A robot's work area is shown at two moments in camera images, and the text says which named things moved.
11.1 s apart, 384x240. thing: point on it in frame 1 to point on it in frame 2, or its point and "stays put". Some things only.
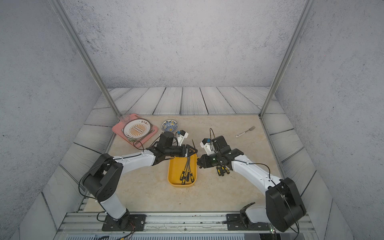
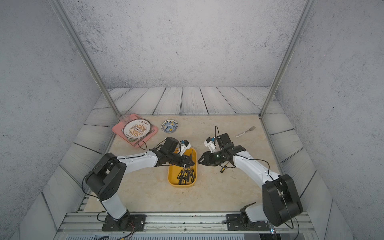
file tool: [191, 175] to [188, 174]
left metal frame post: [58, 5] stays put
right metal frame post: [309, 8] stays put
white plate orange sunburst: [136, 128] stays put
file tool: [219, 170] to [192, 174]
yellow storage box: [176, 165] stays put
